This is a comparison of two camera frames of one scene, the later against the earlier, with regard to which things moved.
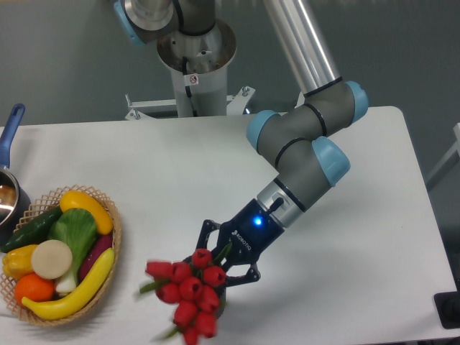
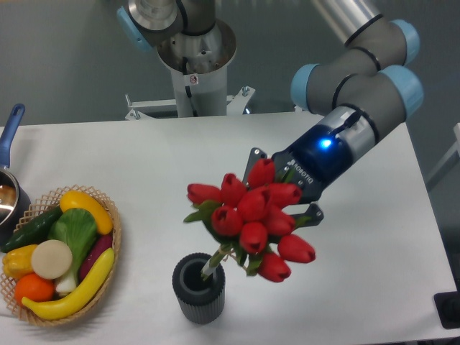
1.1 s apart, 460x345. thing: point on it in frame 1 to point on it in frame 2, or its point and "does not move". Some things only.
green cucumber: (34, 232) does not move
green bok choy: (77, 228) does not move
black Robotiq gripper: (252, 231) to (314, 160)
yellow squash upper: (74, 199) does not move
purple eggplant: (99, 246) does not move
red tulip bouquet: (195, 287) to (252, 221)
